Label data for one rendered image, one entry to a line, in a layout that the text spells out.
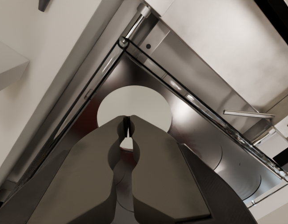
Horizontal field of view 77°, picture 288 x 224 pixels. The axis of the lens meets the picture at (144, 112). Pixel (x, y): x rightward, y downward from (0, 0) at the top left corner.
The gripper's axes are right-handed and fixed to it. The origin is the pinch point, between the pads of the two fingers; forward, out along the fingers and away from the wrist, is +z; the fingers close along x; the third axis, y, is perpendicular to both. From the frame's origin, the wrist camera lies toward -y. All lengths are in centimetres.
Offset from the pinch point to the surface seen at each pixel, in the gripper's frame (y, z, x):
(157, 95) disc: 2.4, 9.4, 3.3
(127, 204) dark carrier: 23.8, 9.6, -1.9
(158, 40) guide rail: -3.4, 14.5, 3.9
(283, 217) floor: 193, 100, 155
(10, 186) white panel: 25.2, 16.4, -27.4
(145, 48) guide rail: -2.5, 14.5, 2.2
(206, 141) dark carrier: 10.2, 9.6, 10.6
